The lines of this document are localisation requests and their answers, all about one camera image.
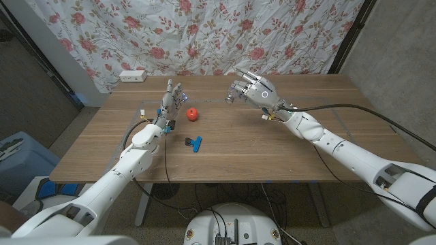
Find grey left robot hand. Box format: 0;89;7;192
154;78;188;134

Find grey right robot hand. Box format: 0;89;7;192
224;67;294;122

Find clear glass salt shaker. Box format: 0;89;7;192
224;86;239;105

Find white power strip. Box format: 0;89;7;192
119;69;148;83

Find blue plastic clip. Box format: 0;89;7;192
184;135;203;153

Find floral backdrop curtain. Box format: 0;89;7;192
25;0;365;93

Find black round floor object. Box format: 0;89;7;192
152;182;180;200

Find black backdrop stand pole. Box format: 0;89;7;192
327;0;377;75

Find white table leg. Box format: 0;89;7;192
134;182;154;227
308;182;330;228

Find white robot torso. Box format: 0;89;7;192
183;203;283;245

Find white and blue floor device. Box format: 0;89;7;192
12;176;81;218

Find blue plastic bin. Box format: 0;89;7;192
0;131;61;195

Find grey plastic clamp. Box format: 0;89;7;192
0;137;25;163

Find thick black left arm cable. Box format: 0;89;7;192
121;118;205;212

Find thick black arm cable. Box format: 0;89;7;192
121;118;205;212
281;103;436;152

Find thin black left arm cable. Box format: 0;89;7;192
163;132;174;184

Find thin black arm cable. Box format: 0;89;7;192
163;132;174;184
312;145;413;210

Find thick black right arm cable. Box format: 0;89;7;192
281;103;436;152

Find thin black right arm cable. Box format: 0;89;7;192
312;145;413;210

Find grey floor cable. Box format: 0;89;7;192
260;183;302;245

